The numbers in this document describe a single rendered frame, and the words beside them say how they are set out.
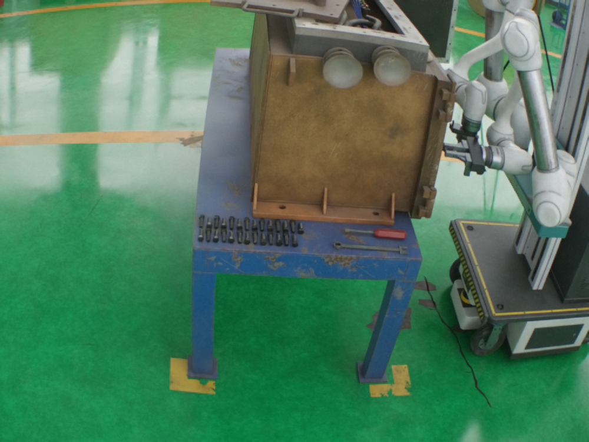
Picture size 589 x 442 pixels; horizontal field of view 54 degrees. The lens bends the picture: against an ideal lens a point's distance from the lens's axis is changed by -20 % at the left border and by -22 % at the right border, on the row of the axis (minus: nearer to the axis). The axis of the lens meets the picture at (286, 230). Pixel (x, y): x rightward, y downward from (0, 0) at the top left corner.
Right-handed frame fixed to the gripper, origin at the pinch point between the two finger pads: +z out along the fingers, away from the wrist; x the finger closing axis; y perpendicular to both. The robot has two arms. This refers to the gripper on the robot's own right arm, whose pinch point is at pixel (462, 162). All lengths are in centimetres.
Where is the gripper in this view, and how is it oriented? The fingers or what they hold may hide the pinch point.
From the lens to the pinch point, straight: 279.5
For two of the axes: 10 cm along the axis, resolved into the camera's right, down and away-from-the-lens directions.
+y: 9.9, 0.5, 1.3
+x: -0.7, -6.0, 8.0
